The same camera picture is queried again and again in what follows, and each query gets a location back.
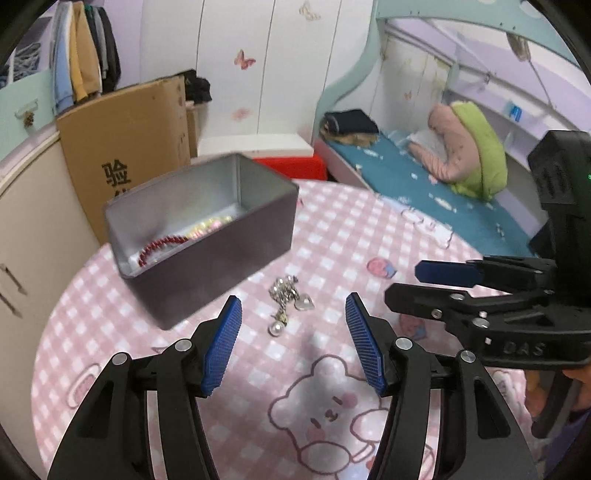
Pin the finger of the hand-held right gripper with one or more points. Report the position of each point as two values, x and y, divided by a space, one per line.
443 272
415 297

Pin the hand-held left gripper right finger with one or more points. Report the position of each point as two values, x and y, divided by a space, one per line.
364 346

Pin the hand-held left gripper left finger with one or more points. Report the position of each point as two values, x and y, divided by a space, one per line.
224 346

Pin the grey metal tin box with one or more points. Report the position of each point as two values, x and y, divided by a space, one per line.
231 263

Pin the blue printed bed sheet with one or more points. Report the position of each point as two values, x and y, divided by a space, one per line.
406 184

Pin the pink checked bear tablecloth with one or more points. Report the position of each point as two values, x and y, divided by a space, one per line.
332 240

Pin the small blue card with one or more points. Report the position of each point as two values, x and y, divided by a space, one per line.
515 112

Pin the white pillow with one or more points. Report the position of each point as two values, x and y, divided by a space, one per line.
425 141

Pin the pink pillow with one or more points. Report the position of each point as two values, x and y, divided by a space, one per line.
452 138

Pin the folded dark clothes stack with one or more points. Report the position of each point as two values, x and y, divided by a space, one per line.
351 122

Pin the beige hanging cloth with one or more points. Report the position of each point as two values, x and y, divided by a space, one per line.
519 46

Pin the white board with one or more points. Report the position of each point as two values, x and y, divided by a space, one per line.
254 145

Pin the beige low cabinet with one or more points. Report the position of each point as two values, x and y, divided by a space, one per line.
41 221

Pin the teal bunk bed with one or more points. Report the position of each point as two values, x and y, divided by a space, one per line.
351 69

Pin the faded pink butterfly sticker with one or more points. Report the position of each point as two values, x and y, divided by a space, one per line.
240 114

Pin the large cardboard box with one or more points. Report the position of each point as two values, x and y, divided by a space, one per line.
134 129

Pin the white wardrobe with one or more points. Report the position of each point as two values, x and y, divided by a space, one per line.
286 69

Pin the black clothes pile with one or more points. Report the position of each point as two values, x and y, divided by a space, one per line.
198 87

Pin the white butterfly sticker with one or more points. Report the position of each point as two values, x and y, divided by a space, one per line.
309 11

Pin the pine cone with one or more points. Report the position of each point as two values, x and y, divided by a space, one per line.
29 120

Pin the dark hanging jackets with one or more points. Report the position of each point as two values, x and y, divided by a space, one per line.
108 50

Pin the yellow hanging jacket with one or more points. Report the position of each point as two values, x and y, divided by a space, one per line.
85 60

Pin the light blue hanging jacket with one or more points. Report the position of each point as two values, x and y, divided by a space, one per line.
62 69

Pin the teal drawer cabinet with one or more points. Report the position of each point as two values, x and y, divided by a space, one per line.
18 97

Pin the purple open shelf unit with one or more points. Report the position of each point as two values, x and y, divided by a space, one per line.
23 60

